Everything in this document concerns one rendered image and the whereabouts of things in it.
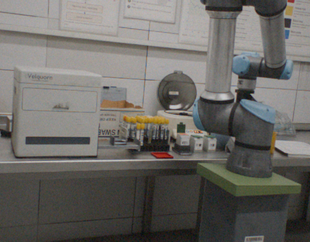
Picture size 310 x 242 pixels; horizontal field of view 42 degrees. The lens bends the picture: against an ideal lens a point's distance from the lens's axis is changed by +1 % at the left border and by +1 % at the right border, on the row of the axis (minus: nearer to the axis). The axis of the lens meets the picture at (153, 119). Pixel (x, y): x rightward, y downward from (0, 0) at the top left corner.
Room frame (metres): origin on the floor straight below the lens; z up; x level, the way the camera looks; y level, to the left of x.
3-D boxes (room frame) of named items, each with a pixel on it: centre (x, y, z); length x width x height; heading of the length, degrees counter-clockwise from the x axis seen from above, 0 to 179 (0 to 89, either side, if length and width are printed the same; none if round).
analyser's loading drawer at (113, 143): (1.49, 0.15, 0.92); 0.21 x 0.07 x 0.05; 113
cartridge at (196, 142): (1.67, -0.19, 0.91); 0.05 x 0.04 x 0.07; 23
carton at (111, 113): (1.89, 0.20, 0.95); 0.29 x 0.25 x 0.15; 23
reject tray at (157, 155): (1.53, -0.05, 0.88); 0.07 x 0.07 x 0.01; 23
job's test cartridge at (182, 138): (1.63, -0.13, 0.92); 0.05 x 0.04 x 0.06; 21
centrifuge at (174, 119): (1.97, -0.15, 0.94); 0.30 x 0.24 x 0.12; 14
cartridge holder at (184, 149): (1.63, -0.13, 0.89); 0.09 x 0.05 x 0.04; 21
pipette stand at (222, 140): (1.77, -0.31, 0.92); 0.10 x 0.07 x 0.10; 116
